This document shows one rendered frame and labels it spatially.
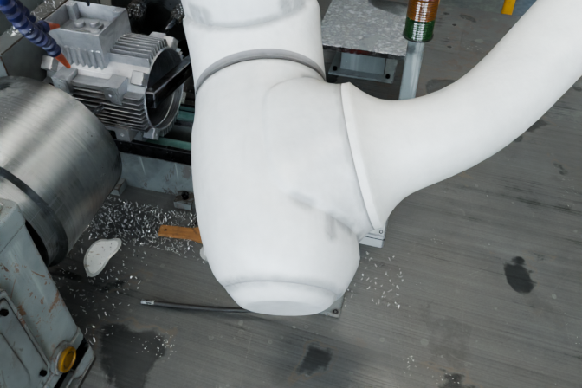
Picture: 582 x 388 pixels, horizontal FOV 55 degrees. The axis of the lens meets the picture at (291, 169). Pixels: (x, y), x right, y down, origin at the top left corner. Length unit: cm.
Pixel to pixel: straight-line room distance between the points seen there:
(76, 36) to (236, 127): 72
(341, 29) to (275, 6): 106
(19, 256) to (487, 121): 57
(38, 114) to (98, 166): 11
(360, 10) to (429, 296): 82
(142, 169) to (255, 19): 79
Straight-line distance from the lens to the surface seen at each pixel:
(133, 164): 116
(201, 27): 42
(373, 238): 78
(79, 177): 85
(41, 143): 83
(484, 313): 103
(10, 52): 105
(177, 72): 106
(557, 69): 39
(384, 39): 143
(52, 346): 88
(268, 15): 41
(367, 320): 98
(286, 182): 33
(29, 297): 80
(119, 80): 103
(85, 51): 106
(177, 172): 112
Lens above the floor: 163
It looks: 43 degrees down
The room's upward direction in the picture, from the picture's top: straight up
